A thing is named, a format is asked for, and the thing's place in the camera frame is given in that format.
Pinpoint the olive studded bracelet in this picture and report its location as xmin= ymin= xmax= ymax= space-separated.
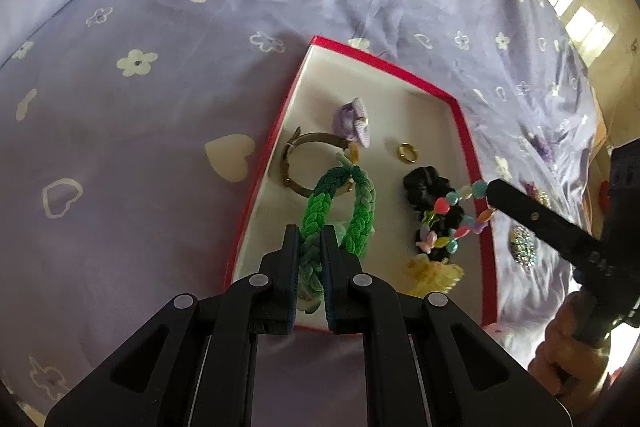
xmin=280 ymin=127 xmax=352 ymax=198

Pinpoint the green braided bracelet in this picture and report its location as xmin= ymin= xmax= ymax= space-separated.
xmin=297 ymin=152 xmax=379 ymax=303

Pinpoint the person's right hand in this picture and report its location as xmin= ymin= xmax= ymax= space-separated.
xmin=529 ymin=294 xmax=617 ymax=402

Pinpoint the yellow hair claw clip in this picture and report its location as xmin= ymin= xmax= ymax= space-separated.
xmin=406 ymin=254 xmax=467 ymax=296

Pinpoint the red cardboard box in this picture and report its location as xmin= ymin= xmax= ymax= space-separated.
xmin=223 ymin=36 xmax=501 ymax=335

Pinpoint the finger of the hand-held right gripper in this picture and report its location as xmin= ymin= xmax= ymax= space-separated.
xmin=486 ymin=178 xmax=608 ymax=275

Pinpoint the black scrunchie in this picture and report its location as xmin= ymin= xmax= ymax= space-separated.
xmin=402 ymin=166 xmax=468 ymax=258

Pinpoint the sparkly rhinestone hair piece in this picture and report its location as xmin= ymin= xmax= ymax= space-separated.
xmin=507 ymin=224 xmax=539 ymax=266

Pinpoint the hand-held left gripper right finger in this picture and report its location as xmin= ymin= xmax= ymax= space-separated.
xmin=320 ymin=224 xmax=572 ymax=427

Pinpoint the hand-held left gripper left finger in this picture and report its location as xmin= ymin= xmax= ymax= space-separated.
xmin=45 ymin=224 xmax=302 ymax=427

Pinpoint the purple bow hair clip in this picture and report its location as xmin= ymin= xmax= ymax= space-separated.
xmin=334 ymin=97 xmax=375 ymax=146

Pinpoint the purple flower hair tie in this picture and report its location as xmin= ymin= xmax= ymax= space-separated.
xmin=530 ymin=134 xmax=557 ymax=162

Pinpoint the purple floral bed sheet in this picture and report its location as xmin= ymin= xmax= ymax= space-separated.
xmin=0 ymin=0 xmax=617 ymax=427

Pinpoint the colourful bead bracelet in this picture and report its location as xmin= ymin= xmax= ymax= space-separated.
xmin=417 ymin=179 xmax=497 ymax=256

